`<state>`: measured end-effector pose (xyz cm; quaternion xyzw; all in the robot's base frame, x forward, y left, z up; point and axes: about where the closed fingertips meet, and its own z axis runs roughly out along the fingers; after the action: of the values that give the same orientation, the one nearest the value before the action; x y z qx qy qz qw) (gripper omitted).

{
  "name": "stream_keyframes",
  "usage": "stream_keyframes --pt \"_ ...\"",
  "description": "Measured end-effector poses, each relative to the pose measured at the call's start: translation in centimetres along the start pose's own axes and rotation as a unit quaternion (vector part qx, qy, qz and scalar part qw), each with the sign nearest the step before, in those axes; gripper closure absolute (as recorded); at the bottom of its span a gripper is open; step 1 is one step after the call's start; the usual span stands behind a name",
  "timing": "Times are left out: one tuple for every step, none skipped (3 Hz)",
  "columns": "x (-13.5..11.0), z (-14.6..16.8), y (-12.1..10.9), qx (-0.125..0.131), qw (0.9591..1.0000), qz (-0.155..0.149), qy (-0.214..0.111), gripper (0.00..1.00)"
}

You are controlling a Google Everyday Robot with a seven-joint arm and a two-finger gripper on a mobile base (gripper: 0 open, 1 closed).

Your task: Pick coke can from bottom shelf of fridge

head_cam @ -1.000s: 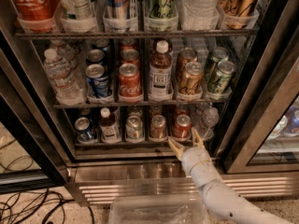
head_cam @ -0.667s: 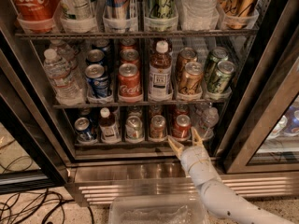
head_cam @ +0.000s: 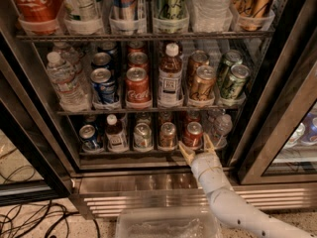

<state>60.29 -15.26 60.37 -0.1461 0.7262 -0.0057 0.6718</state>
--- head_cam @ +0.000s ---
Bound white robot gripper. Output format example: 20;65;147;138
178;133;233;194

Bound red coke can bottom shelf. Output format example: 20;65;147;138
183;122;203;149

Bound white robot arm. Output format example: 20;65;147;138
178;133;316;238

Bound clear water bottle bottom shelf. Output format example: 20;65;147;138
207;114;233;150

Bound clear water bottle shelf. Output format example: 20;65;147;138
207;114;233;150
47;52;90;112

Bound orange soda can bottom shelf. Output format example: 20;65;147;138
159;122;176;148

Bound white green can bottom shelf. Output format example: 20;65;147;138
134;123;153;149

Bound brown can middle front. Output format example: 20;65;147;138
189;65;216;101

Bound brown can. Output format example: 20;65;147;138
186;50;210;86
189;65;216;101

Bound green can middle front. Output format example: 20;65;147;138
220;64;251;99

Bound right fridge glass door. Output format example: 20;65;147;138
238;30;317;184

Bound fridge glass door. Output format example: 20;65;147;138
238;30;317;184
0;54;71;206

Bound brown tea bottle bottom shelf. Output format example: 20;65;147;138
106;114;128;152

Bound brown tea bottle shelf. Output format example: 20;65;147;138
106;114;128;152
158;43;182;105

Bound brown tea bottle middle shelf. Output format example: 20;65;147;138
158;43;182;105

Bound red coke can middle front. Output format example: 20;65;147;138
125;67;151;103

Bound brown can middle behind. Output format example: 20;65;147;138
186;50;210;86

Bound green can middle behind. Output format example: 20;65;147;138
217;50;243;87

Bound steel fridge bottom grille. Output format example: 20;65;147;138
70;168;317;219

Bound blue pepsi can bottom shelf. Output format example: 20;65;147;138
79;124;102;151

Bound red coke can middle behind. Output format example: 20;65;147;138
128;52;150;71

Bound blue pepsi can middle front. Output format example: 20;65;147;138
90;67;118;104

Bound blue pepsi can middle behind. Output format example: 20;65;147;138
91;53;112;70

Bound clear water bottle middle shelf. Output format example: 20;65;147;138
47;52;90;112

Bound green can top shelf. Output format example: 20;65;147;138
155;0;185;20

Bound brown cans top shelf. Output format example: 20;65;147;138
230;0;274;32

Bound left fridge glass door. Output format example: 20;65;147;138
0;54;71;206

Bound blue red bull can top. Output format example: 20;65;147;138
112;0;138;21

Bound white green bottle top shelf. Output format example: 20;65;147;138
63;0;103;22

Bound clear plastic bin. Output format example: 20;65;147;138
115;206;223;238

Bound large coca-cola bottle top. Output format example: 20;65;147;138
13;0;62;35

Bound black floor cables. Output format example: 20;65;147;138
0;147;101;238

